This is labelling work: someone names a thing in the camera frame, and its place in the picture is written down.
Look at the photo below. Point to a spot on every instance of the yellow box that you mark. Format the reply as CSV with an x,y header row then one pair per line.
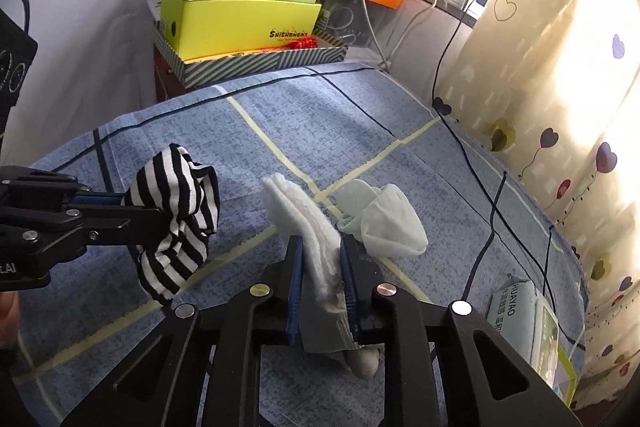
x,y
225,24

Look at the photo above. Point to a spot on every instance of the blue plaid bedsheet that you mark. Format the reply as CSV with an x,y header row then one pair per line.
x,y
350,122

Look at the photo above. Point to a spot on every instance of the pale green sock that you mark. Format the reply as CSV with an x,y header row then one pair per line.
x,y
390,227

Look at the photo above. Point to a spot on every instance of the white sock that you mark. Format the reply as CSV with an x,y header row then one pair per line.
x,y
310,227

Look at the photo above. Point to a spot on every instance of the brown nightstand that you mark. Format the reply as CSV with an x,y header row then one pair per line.
x,y
165,82

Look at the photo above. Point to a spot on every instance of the heart print curtain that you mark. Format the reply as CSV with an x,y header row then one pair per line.
x,y
575,57

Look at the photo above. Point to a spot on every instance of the striped cardboard tray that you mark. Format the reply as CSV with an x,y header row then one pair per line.
x,y
240,67

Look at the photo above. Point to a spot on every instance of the black white striped cloth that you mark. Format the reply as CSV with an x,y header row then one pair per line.
x,y
170,187

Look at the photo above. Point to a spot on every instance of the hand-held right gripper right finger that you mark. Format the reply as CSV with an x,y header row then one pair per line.
x,y
348,282

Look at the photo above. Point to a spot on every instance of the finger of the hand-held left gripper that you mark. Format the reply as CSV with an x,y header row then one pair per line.
x,y
102,199
100,232

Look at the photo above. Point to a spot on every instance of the red tinsel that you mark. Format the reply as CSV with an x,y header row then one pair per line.
x,y
300,43

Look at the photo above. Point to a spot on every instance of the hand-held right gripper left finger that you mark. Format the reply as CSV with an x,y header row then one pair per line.
x,y
295,287

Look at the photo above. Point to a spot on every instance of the blue wet wipes pack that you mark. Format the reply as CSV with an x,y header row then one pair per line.
x,y
520,327

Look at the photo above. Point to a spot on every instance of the green cardboard box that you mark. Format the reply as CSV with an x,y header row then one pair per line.
x,y
567,377

